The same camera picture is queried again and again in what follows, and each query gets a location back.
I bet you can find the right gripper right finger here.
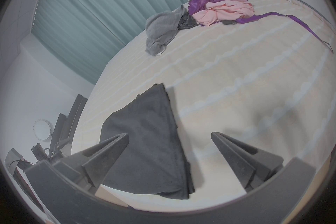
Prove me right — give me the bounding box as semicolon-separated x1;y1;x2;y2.
211;132;284;190

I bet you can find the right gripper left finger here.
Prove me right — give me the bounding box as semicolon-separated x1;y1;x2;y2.
54;133;130;187

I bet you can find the black T-shirt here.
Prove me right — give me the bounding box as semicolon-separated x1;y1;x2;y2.
100;83;195;200

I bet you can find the bed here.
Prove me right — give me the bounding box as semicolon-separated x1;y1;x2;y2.
71;0;336;212

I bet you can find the round white mirror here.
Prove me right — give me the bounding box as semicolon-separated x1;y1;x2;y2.
33;119;52;142

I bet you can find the grey garment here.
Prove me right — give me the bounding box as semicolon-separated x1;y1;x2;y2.
145;6;190;57

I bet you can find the black shiny garment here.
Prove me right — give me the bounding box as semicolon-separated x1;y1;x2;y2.
178;12;200;30

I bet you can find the pink garment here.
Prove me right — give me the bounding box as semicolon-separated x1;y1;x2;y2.
192;0;255;27

